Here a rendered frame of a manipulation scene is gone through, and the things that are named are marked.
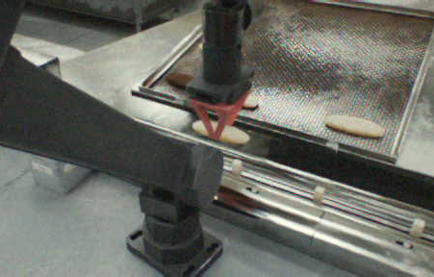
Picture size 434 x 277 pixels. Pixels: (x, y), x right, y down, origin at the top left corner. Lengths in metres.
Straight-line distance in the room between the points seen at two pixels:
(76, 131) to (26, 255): 0.38
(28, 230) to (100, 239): 0.11
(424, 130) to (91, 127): 0.60
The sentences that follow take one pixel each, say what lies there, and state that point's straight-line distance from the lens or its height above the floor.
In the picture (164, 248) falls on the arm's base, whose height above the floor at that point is 0.87.
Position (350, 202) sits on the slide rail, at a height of 0.85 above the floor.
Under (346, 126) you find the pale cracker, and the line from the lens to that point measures 0.76.
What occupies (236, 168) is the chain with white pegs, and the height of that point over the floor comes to 0.86.
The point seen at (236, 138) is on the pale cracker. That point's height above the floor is 0.93.
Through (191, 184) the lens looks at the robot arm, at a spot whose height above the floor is 0.98.
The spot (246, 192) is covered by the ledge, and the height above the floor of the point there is 0.86.
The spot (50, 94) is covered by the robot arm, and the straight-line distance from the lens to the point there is 0.29.
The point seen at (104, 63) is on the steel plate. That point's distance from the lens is 1.19.
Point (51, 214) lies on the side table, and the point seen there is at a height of 0.82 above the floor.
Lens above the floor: 1.30
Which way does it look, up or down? 35 degrees down
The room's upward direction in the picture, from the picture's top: straight up
